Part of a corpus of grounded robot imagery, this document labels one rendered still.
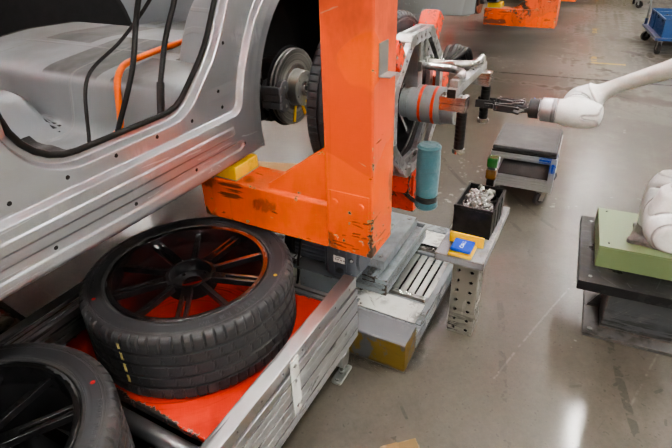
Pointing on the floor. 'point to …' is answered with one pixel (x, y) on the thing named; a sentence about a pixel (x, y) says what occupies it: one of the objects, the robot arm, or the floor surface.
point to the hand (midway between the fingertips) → (485, 102)
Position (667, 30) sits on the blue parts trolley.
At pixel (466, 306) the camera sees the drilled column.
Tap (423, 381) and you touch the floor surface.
